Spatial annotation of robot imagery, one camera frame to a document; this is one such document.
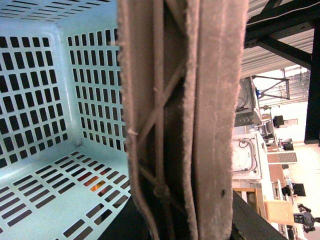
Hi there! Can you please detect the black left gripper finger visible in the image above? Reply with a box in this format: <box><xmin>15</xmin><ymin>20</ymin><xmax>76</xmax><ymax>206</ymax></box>
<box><xmin>229</xmin><ymin>191</ymin><xmax>286</xmax><ymax>240</ymax></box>

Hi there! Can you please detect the red apple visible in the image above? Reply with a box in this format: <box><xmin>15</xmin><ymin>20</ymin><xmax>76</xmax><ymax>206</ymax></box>
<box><xmin>76</xmin><ymin>164</ymin><xmax>120</xmax><ymax>197</ymax></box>

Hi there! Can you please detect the brown basket handle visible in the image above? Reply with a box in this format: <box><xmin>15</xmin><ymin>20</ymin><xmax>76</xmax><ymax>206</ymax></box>
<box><xmin>117</xmin><ymin>0</ymin><xmax>249</xmax><ymax>240</ymax></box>

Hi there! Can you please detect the light blue plastic basket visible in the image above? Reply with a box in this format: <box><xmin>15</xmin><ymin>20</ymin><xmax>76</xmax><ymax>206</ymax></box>
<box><xmin>0</xmin><ymin>0</ymin><xmax>131</xmax><ymax>240</ymax></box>

